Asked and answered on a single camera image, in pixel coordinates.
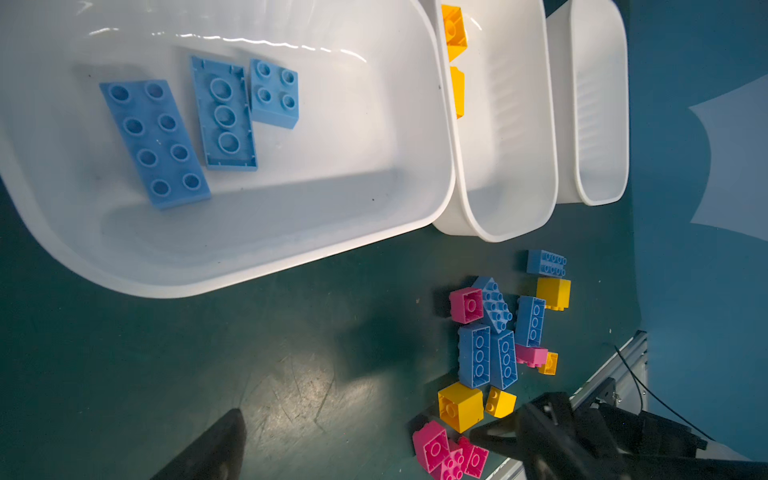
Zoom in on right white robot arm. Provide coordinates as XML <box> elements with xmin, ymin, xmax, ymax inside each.
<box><xmin>552</xmin><ymin>392</ymin><xmax>767</xmax><ymax>479</ymax></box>

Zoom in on white plastic bin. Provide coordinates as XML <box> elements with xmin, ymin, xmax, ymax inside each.
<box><xmin>546</xmin><ymin>0</ymin><xmax>629</xmax><ymax>206</ymax></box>
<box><xmin>1</xmin><ymin>1</ymin><xmax>455</xmax><ymax>298</ymax></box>
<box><xmin>421</xmin><ymin>1</ymin><xmax>558</xmax><ymax>243</ymax></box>

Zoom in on yellow lego brick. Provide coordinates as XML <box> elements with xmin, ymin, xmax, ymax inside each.
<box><xmin>485</xmin><ymin>387</ymin><xmax>517</xmax><ymax>419</ymax></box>
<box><xmin>441</xmin><ymin>4</ymin><xmax>468</xmax><ymax>62</ymax></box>
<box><xmin>438</xmin><ymin>382</ymin><xmax>485</xmax><ymax>433</ymax></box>
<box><xmin>538</xmin><ymin>351</ymin><xmax>559</xmax><ymax>376</ymax></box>
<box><xmin>536</xmin><ymin>277</ymin><xmax>571</xmax><ymax>311</ymax></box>
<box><xmin>450</xmin><ymin>66</ymin><xmax>466</xmax><ymax>119</ymax></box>

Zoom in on left white plastic bin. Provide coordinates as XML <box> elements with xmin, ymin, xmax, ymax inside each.
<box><xmin>1</xmin><ymin>1</ymin><xmax>455</xmax><ymax>298</ymax></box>

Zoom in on blue long lego brick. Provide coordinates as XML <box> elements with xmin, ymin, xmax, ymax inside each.
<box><xmin>99</xmin><ymin>79</ymin><xmax>211</xmax><ymax>209</ymax></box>
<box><xmin>515</xmin><ymin>296</ymin><xmax>546</xmax><ymax>347</ymax></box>
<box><xmin>490</xmin><ymin>330</ymin><xmax>518</xmax><ymax>390</ymax></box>
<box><xmin>458</xmin><ymin>323</ymin><xmax>491</xmax><ymax>389</ymax></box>
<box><xmin>190</xmin><ymin>55</ymin><xmax>258</xmax><ymax>171</ymax></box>
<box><xmin>472</xmin><ymin>276</ymin><xmax>513</xmax><ymax>334</ymax></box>

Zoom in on small blue lego brick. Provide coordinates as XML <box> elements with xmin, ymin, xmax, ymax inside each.
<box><xmin>249</xmin><ymin>58</ymin><xmax>300</xmax><ymax>129</ymax></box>

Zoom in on pink lego brick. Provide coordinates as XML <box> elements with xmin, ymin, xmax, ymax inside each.
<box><xmin>449</xmin><ymin>287</ymin><xmax>484</xmax><ymax>325</ymax></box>
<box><xmin>458</xmin><ymin>437</ymin><xmax>489</xmax><ymax>479</ymax></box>
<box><xmin>515</xmin><ymin>344</ymin><xmax>549</xmax><ymax>368</ymax></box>
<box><xmin>431</xmin><ymin>448</ymin><xmax>464</xmax><ymax>480</ymax></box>
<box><xmin>412</xmin><ymin>421</ymin><xmax>450</xmax><ymax>473</ymax></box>

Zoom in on aluminium front rail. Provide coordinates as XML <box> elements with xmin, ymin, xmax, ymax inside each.
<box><xmin>485</xmin><ymin>329</ymin><xmax>650</xmax><ymax>480</ymax></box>

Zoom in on middle white plastic bin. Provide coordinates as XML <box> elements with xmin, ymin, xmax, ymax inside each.
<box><xmin>421</xmin><ymin>1</ymin><xmax>558</xmax><ymax>243</ymax></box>

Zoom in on right white plastic bin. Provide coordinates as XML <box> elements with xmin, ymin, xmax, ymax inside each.
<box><xmin>546</xmin><ymin>0</ymin><xmax>629</xmax><ymax>206</ymax></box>

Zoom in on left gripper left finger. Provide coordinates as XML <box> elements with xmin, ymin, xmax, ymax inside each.
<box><xmin>151</xmin><ymin>408</ymin><xmax>247</xmax><ymax>480</ymax></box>

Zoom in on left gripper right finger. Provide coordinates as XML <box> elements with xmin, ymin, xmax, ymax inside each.
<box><xmin>469</xmin><ymin>392</ymin><xmax>606</xmax><ymax>479</ymax></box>

